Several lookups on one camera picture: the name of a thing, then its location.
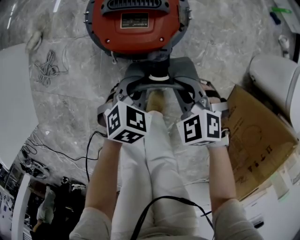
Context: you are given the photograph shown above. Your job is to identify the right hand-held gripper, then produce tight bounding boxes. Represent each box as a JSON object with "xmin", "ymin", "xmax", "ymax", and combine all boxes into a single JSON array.
[{"xmin": 164, "ymin": 69, "xmax": 230, "ymax": 147}]

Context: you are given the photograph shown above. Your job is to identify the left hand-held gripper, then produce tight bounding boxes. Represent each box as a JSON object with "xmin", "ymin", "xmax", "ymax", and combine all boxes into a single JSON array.
[{"xmin": 97, "ymin": 70, "xmax": 153, "ymax": 144}]

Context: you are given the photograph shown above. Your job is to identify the black vacuum piece white ring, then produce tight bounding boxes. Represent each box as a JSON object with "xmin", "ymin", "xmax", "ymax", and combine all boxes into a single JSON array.
[{"xmin": 148, "ymin": 52, "xmax": 170, "ymax": 82}]

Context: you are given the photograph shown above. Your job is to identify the red vacuum cleaner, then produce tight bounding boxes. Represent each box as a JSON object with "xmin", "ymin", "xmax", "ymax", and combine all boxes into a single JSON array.
[{"xmin": 83, "ymin": 0, "xmax": 193, "ymax": 62}]

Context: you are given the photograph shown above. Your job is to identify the person's left forearm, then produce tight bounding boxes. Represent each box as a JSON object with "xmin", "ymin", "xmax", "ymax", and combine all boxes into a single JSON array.
[{"xmin": 84, "ymin": 137, "xmax": 124, "ymax": 220}]

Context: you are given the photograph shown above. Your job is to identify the person's right forearm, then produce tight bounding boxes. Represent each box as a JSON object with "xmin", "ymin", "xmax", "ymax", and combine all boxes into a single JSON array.
[{"xmin": 207, "ymin": 144, "xmax": 238, "ymax": 213}]

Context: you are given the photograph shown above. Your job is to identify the person's tan shoe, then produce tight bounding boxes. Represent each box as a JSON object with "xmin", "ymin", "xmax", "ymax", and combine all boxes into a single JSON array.
[{"xmin": 146, "ymin": 90, "xmax": 170, "ymax": 113}]

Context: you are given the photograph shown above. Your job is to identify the person's white trouser legs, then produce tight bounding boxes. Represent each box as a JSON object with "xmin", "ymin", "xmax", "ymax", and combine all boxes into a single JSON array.
[{"xmin": 111, "ymin": 111, "xmax": 200, "ymax": 238}]

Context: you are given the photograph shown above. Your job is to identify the brown cardboard box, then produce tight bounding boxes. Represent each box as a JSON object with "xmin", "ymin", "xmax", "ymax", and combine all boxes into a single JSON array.
[{"xmin": 220, "ymin": 84, "xmax": 299, "ymax": 202}]

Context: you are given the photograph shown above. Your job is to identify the white rounded chair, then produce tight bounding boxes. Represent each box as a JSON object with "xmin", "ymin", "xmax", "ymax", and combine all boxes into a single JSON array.
[{"xmin": 247, "ymin": 54, "xmax": 300, "ymax": 126}]

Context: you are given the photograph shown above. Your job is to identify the small white device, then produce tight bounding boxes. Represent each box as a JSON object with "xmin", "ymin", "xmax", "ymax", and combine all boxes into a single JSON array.
[{"xmin": 278, "ymin": 34, "xmax": 291, "ymax": 59}]

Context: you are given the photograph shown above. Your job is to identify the blue tool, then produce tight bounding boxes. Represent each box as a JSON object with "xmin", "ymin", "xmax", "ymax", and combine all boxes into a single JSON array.
[{"xmin": 269, "ymin": 11, "xmax": 282, "ymax": 25}]

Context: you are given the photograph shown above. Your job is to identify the white round table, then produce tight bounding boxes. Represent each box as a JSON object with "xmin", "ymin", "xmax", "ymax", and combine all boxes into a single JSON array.
[{"xmin": 0, "ymin": 43, "xmax": 40, "ymax": 170}]

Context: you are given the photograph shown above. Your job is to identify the green tool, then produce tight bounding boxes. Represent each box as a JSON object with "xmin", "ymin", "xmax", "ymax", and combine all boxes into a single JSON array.
[{"xmin": 271, "ymin": 6, "xmax": 293, "ymax": 14}]

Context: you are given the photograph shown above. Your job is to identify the black floor clutter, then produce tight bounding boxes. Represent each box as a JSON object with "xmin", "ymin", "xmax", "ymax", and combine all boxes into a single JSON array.
[{"xmin": 19, "ymin": 157, "xmax": 50, "ymax": 180}]

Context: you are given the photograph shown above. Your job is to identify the person's beige shirt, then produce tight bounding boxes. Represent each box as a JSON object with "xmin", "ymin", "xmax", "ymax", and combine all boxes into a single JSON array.
[{"xmin": 68, "ymin": 198, "xmax": 266, "ymax": 240}]

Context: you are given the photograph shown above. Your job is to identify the white low platform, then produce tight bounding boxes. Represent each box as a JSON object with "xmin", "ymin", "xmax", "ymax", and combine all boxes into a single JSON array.
[{"xmin": 185, "ymin": 161, "xmax": 300, "ymax": 240}]

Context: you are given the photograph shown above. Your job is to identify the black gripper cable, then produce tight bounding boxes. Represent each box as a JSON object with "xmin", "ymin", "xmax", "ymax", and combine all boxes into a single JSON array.
[
  {"xmin": 135, "ymin": 195, "xmax": 216, "ymax": 240},
  {"xmin": 84, "ymin": 130, "xmax": 109, "ymax": 184}
]

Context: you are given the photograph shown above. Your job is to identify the grey coiled cable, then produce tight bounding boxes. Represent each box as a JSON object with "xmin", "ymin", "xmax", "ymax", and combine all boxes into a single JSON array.
[{"xmin": 34, "ymin": 49, "xmax": 69, "ymax": 88}]

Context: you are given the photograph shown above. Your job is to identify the white shelf post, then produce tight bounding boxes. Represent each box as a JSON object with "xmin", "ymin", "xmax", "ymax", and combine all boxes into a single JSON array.
[{"xmin": 10, "ymin": 174, "xmax": 31, "ymax": 240}]

